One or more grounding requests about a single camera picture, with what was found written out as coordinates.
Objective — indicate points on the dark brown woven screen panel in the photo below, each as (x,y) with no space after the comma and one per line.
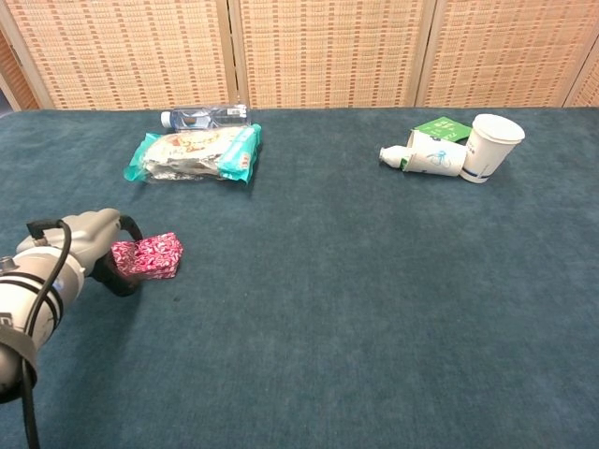
(14,79)

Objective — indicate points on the clear plastic water bottle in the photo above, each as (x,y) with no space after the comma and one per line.
(201,117)

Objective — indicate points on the paper cup with blue print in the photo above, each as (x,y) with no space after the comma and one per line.
(435,156)

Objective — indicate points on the bamboo folding screen panel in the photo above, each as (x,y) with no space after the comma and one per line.
(505,47)
(327,47)
(126,47)
(590,91)

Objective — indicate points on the green square sachet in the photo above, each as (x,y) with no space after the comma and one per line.
(442,126)

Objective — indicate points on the teal snack package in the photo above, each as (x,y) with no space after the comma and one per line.
(187,149)

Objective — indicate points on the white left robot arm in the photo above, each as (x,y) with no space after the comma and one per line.
(18,299)

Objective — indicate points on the small white plastic bottle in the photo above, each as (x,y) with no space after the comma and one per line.
(393,155)

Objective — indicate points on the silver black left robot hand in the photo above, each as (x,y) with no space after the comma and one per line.
(79,234)

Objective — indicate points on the teal felt table cover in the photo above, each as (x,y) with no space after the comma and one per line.
(327,304)

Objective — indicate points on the plain white paper cup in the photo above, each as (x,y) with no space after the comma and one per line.
(486,149)

